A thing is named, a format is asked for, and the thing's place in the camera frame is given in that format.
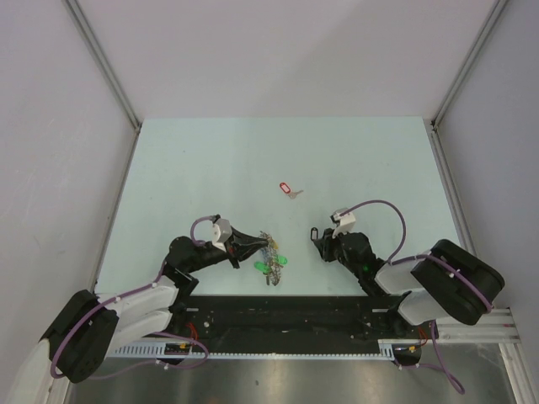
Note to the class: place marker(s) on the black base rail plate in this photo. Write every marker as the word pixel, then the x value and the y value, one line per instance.
pixel 367 316

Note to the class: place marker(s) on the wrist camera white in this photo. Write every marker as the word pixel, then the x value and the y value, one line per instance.
pixel 344 221
pixel 221 232

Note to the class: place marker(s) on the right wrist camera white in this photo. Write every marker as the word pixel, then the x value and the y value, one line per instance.
pixel 344 221

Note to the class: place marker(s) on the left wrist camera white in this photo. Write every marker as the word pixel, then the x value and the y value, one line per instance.
pixel 221 232

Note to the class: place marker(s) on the aluminium frame post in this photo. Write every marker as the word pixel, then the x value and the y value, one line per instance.
pixel 488 26
pixel 90 39

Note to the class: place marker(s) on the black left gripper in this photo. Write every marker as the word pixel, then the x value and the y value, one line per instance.
pixel 241 246

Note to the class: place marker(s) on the large keyring with many rings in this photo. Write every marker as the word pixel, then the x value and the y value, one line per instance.
pixel 271 263

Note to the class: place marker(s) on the slotted cable duct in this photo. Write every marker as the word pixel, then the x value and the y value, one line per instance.
pixel 284 347

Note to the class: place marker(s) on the aluminium frame post left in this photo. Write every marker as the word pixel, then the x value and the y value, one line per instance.
pixel 90 39

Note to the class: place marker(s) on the key with black tag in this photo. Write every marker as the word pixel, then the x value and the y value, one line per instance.
pixel 314 234

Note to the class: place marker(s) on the aluminium frame post right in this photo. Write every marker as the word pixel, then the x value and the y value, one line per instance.
pixel 488 26

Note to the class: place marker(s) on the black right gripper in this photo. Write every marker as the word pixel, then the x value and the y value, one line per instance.
pixel 326 243

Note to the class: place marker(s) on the key with red tag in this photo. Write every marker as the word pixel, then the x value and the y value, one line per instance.
pixel 288 191

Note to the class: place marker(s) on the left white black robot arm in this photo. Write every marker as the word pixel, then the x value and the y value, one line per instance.
pixel 90 326

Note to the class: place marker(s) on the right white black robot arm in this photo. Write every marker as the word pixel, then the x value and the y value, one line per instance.
pixel 446 281

